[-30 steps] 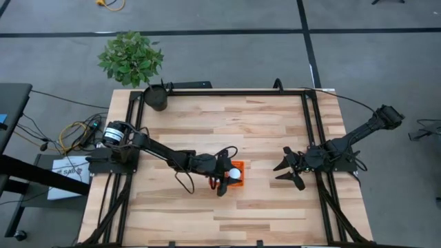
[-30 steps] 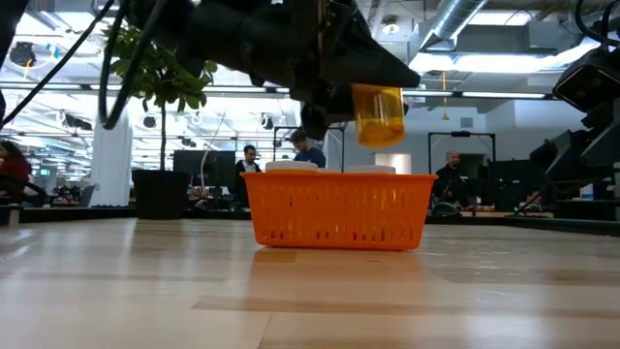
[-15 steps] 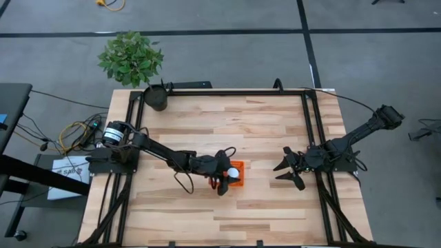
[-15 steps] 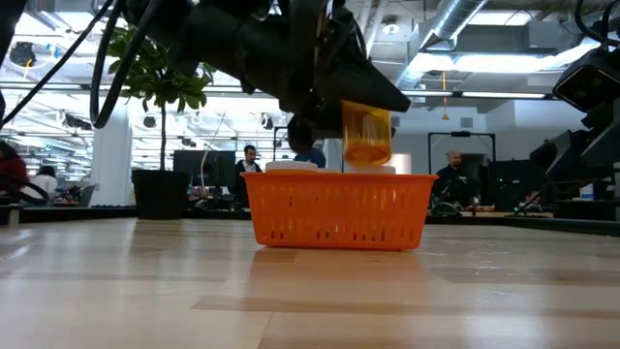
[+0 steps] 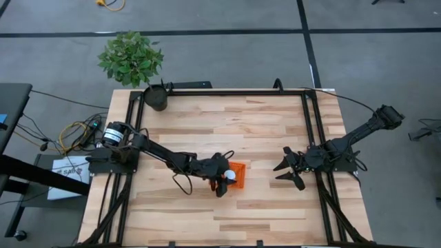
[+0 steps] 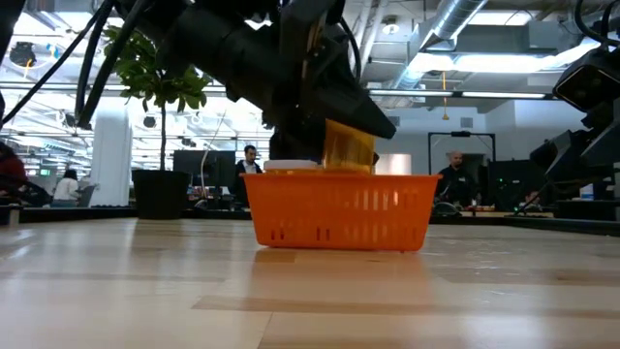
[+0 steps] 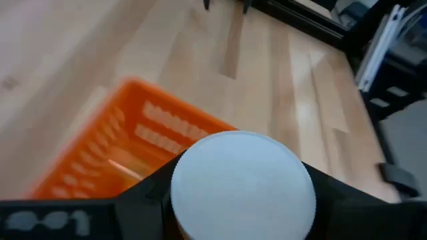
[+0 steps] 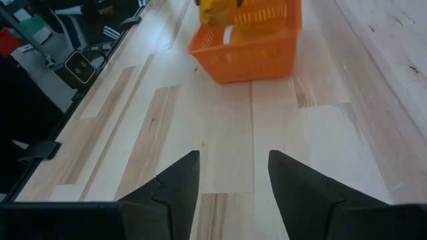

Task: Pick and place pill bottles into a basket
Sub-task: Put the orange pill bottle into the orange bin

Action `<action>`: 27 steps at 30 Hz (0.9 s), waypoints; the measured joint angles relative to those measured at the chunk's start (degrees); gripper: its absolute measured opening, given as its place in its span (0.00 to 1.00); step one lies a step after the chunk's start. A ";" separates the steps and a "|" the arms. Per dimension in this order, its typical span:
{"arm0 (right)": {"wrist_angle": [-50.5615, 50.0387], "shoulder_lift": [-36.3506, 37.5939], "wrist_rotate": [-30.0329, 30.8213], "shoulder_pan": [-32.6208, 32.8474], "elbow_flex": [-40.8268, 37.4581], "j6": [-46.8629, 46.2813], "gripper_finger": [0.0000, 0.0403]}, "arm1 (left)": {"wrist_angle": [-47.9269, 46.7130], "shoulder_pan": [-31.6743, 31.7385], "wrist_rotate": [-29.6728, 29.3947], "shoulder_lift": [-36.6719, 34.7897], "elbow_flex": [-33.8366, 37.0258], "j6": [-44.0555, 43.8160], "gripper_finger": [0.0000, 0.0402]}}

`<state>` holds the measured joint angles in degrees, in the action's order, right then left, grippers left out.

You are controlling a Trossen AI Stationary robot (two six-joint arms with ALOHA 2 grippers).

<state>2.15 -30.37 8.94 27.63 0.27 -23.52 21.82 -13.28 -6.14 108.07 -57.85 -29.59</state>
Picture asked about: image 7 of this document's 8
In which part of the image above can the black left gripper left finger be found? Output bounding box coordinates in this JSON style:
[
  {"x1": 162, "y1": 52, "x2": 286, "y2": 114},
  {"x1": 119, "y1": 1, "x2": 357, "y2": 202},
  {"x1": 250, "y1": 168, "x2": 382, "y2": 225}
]
[{"x1": 115, "y1": 151, "x2": 186, "y2": 240}]

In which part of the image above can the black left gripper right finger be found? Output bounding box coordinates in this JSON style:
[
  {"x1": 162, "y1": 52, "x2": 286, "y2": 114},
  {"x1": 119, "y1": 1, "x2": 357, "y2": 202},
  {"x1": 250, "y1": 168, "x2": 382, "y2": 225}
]
[{"x1": 301, "y1": 161, "x2": 401, "y2": 240}]

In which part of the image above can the amber pill bottle white cap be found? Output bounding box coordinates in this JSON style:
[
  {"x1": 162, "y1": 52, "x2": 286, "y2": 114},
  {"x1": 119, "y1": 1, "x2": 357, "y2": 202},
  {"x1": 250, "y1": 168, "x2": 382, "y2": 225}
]
[{"x1": 169, "y1": 130, "x2": 318, "y2": 240}]

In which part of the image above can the orange plastic basket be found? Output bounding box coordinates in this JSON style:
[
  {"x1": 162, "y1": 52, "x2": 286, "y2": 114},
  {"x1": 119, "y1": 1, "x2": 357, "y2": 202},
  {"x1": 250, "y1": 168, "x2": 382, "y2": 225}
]
[{"x1": 26, "y1": 76, "x2": 238, "y2": 201}]

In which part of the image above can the white panel strip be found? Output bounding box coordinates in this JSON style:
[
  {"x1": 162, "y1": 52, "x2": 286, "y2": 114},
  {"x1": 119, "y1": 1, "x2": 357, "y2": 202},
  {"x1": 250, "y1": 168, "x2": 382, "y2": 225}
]
[{"x1": 354, "y1": 3, "x2": 415, "y2": 94}]

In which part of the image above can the black table frame rail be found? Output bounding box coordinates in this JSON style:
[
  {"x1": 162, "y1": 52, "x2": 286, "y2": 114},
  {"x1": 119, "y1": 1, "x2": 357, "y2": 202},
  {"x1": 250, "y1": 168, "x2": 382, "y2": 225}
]
[{"x1": 250, "y1": 0, "x2": 352, "y2": 51}]

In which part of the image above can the black frame post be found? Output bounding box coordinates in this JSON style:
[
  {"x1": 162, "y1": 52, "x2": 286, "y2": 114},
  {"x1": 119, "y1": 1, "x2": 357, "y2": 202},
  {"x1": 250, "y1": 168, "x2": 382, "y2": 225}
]
[{"x1": 342, "y1": 0, "x2": 427, "y2": 121}]

